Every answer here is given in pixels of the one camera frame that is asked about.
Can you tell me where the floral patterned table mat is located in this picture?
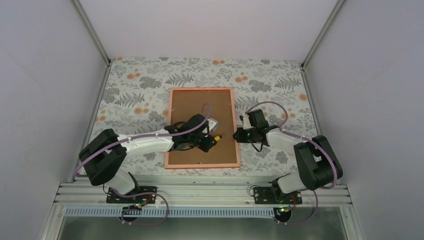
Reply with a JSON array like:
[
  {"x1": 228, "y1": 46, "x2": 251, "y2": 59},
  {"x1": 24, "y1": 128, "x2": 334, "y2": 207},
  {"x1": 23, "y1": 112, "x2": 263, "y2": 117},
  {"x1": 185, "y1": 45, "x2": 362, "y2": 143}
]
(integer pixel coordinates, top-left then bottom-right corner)
[{"x1": 80, "y1": 56, "x2": 329, "y2": 178}]

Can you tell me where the yellow handled screwdriver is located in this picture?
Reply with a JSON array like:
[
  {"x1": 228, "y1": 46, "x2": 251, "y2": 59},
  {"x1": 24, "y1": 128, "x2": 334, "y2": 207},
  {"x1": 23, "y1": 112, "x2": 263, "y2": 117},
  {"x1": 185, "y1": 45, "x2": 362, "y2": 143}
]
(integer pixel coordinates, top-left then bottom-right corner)
[{"x1": 214, "y1": 132, "x2": 229, "y2": 141}]

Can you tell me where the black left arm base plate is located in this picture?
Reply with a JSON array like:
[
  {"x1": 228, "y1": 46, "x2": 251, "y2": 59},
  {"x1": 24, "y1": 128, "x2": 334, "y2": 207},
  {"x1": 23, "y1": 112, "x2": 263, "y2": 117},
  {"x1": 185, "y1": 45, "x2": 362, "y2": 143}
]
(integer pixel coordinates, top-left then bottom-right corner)
[{"x1": 105, "y1": 186, "x2": 158, "y2": 205}]

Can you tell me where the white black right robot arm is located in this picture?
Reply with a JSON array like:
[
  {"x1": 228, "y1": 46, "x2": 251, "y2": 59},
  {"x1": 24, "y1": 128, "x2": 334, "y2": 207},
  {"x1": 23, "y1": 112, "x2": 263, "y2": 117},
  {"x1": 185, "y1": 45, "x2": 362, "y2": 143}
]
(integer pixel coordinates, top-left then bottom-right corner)
[{"x1": 233, "y1": 109, "x2": 343, "y2": 204}]

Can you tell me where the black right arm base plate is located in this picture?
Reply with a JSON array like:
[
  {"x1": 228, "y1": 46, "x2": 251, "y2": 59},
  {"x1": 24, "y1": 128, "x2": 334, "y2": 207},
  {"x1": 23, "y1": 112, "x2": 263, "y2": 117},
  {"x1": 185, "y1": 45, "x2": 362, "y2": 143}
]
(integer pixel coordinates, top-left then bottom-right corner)
[{"x1": 252, "y1": 186, "x2": 303, "y2": 205}]

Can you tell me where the aluminium corner post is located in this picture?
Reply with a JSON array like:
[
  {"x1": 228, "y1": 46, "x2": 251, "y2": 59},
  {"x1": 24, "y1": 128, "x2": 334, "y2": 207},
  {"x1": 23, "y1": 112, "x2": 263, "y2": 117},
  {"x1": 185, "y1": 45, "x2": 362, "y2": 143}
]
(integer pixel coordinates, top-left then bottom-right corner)
[
  {"x1": 71, "y1": 0, "x2": 111, "y2": 66},
  {"x1": 301, "y1": 0, "x2": 346, "y2": 72}
]

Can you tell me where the right aluminium corner post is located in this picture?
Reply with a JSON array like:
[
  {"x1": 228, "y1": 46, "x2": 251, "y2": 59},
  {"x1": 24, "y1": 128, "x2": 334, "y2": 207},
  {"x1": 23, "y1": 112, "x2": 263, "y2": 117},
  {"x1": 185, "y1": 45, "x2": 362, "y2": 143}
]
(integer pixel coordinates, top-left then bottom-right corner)
[{"x1": 301, "y1": 0, "x2": 346, "y2": 72}]

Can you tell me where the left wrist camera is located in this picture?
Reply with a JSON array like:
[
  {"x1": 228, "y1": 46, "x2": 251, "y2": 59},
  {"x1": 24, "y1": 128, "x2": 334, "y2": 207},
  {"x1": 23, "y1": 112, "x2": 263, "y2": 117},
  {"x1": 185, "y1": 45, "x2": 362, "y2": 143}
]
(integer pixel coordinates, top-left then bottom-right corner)
[{"x1": 207, "y1": 118, "x2": 219, "y2": 132}]

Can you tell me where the red wooden picture frame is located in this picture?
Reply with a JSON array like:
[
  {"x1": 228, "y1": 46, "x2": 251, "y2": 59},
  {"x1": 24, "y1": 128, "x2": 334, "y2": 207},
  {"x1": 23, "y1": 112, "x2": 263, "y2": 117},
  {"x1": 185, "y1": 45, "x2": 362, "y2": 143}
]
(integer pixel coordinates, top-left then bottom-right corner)
[{"x1": 164, "y1": 87, "x2": 241, "y2": 169}]

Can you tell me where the left aluminium corner post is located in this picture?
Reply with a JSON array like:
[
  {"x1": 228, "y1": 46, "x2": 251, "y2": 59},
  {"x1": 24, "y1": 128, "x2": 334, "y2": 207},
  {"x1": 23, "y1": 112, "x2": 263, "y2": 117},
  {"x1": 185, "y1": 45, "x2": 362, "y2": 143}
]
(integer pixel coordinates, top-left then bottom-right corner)
[{"x1": 71, "y1": 0, "x2": 111, "y2": 66}]

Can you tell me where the aluminium extrusion rail base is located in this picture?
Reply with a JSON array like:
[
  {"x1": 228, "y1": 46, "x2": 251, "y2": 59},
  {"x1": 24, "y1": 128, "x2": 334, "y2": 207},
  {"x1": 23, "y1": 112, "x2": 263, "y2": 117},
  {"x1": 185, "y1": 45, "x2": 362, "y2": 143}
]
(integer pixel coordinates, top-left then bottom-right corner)
[{"x1": 53, "y1": 164, "x2": 353, "y2": 208}]

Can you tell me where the grey slotted cable duct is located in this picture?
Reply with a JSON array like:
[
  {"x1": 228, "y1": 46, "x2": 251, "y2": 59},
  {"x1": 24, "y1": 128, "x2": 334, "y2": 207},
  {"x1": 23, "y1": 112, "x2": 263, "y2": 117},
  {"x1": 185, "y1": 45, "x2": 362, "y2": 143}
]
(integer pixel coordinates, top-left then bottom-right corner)
[{"x1": 63, "y1": 206, "x2": 275, "y2": 219}]

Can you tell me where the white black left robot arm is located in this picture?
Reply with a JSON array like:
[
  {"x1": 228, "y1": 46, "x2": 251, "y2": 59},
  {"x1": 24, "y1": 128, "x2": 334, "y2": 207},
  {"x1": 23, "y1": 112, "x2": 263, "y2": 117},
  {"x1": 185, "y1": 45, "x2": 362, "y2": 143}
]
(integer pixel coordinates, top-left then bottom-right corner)
[{"x1": 76, "y1": 114, "x2": 219, "y2": 203}]

